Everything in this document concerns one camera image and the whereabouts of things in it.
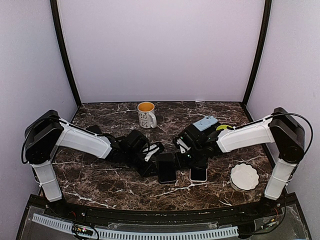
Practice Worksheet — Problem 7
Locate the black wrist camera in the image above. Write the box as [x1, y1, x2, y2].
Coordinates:
[123, 129, 165, 162]
[173, 124, 208, 154]

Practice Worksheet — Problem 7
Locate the pink phone case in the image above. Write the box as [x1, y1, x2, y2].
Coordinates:
[189, 166, 209, 183]

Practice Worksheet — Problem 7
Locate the black corner post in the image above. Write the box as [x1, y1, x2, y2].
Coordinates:
[49, 0, 82, 108]
[241, 0, 273, 108]

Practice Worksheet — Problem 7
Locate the white scalloped dish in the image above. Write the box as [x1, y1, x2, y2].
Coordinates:
[229, 163, 260, 192]

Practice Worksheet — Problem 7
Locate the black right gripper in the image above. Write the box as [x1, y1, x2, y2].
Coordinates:
[172, 145, 204, 171]

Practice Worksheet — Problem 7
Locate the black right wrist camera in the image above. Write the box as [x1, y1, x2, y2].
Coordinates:
[173, 124, 208, 154]

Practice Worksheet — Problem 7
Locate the black front table rail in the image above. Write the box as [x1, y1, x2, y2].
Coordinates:
[27, 193, 298, 226]

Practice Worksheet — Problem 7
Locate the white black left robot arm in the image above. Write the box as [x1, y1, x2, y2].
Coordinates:
[21, 110, 162, 218]

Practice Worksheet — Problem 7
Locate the black smartphone lower stack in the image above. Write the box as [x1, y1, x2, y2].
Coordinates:
[86, 125, 103, 135]

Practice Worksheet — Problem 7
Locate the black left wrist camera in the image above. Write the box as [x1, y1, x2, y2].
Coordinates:
[123, 129, 165, 162]

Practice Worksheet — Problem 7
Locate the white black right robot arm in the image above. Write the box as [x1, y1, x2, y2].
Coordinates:
[173, 107, 311, 217]

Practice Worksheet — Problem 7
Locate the black right corner post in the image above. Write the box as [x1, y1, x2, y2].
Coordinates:
[241, 0, 273, 108]

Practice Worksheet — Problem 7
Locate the lime green bowl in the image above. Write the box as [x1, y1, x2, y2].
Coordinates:
[216, 124, 234, 131]

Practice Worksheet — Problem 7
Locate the black left corner post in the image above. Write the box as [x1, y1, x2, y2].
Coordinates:
[49, 0, 82, 108]

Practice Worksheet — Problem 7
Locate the light blue phone case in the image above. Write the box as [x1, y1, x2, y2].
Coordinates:
[193, 115, 218, 132]

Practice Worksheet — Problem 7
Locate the purple-edged black smartphone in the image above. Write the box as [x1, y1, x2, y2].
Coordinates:
[157, 153, 177, 184]

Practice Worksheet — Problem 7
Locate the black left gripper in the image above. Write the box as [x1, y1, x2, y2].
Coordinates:
[124, 150, 159, 178]

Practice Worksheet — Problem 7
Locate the white floral mug yellow inside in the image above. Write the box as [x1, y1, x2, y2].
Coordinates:
[137, 102, 157, 129]

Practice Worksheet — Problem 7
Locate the white slotted cable duct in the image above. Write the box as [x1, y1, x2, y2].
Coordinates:
[31, 213, 239, 240]

